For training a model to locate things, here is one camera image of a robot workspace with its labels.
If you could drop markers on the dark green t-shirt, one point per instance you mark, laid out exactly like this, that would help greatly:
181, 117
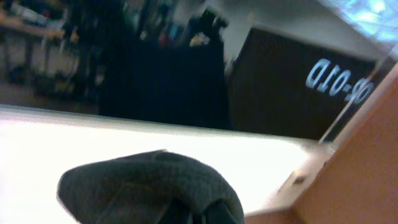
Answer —
151, 187

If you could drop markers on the black sign with letters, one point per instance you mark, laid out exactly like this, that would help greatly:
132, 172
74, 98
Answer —
288, 87

